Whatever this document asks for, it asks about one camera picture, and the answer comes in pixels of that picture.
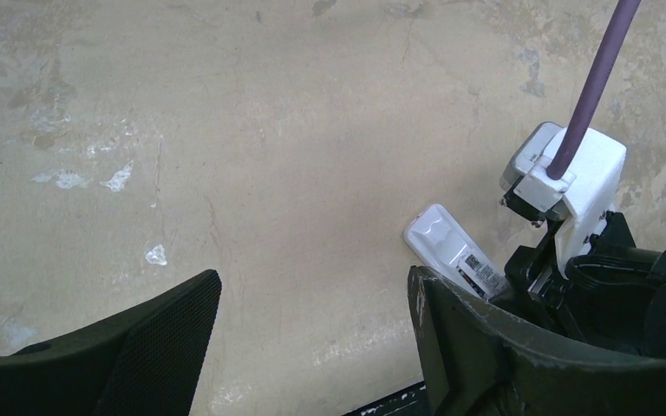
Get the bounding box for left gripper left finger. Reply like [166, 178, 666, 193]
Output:
[0, 270, 222, 415]

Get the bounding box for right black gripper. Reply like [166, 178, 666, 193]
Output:
[496, 211, 638, 345]

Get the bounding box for white remote control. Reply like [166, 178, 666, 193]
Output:
[403, 204, 510, 301]

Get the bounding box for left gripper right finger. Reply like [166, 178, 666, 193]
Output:
[408, 266, 666, 415]

